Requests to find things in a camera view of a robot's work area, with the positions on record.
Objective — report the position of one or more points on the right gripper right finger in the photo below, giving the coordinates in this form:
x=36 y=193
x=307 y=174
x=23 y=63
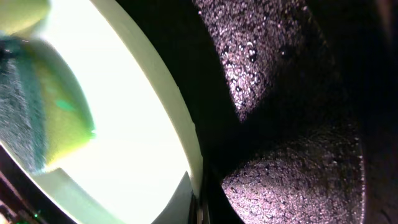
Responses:
x=214 y=203

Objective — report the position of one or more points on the teal plate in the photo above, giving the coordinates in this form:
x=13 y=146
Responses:
x=145 y=139

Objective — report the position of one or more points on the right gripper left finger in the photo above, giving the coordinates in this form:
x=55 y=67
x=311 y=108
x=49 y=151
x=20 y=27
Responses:
x=178 y=209

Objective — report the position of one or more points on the green yellow sponge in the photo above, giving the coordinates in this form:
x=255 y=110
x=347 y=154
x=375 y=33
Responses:
x=44 y=113

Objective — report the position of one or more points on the round black serving tray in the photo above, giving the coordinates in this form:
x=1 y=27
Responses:
x=294 y=102

